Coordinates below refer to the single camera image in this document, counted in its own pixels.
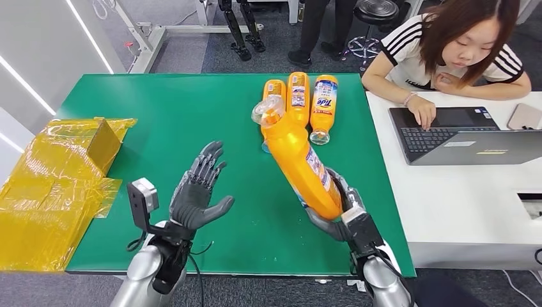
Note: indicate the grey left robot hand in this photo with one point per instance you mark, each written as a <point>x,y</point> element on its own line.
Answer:
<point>195,199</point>

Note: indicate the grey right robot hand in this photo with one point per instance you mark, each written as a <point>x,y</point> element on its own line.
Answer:
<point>349,199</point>

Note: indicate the orange Tide detergent bottle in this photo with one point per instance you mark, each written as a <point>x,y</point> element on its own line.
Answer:
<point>323,118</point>
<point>275,87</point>
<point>298,97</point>
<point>300,169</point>

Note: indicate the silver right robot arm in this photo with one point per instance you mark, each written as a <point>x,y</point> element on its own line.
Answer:
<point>383,279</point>

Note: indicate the green table mat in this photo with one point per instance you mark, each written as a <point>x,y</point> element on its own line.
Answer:
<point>169,118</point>

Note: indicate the white desk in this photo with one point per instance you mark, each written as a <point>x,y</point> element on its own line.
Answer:
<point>457,203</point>

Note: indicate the grey open laptop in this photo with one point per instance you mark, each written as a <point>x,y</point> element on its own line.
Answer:
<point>478,146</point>

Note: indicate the yellow taped cardboard box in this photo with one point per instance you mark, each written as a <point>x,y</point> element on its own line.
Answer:
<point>51,190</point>

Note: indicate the standing person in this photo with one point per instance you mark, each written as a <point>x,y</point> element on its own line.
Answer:
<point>313,25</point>

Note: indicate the black robot leg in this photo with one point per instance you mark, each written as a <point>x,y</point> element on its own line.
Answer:
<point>234,25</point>
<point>252,25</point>

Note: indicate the black round stool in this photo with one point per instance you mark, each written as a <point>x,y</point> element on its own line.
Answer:
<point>374,10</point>

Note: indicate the seated person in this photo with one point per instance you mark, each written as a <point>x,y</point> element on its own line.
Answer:
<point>457,38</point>

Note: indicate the pink smartphone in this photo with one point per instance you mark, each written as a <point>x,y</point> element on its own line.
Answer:
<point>524,115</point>

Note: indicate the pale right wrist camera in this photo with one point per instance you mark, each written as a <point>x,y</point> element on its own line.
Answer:
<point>364,229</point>

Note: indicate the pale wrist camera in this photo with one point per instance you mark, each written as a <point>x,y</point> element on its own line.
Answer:
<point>364,229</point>
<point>146,195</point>

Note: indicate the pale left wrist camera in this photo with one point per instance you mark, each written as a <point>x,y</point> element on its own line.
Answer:
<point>146,195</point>

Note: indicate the white metal stand frame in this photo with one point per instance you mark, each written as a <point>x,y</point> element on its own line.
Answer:
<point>152,40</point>

